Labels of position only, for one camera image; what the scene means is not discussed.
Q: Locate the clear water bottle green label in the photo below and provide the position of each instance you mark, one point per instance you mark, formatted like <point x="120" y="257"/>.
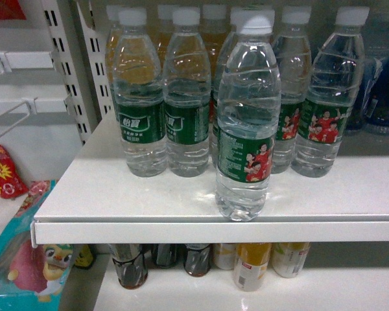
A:
<point x="248" y="108"/>

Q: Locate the water bottle far left front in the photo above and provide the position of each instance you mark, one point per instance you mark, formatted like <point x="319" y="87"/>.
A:
<point x="139" y="95"/>

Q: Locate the white shelf board left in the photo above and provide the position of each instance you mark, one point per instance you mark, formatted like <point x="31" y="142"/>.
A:
<point x="99" y="201"/>

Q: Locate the yellow juice bottle lower shelf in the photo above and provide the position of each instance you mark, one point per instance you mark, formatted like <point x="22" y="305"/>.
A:
<point x="251" y="262"/>

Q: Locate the dark tea bottle lower shelf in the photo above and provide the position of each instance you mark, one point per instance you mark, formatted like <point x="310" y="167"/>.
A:
<point x="130" y="265"/>

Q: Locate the water bottle right players label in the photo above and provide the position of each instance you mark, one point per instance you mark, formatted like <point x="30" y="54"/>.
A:
<point x="336" y="75"/>

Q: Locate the white slotted shelf upright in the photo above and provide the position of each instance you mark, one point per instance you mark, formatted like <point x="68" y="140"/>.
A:
<point x="79" y="30"/>

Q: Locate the blue sports drink bottle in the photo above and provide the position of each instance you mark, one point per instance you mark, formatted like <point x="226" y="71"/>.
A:
<point x="371" y="108"/>

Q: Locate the red snack packet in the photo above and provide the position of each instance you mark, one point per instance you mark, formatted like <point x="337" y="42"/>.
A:
<point x="11" y="185"/>

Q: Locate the teal cartoon snack bag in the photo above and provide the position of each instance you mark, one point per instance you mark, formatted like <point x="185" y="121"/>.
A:
<point x="32" y="277"/>

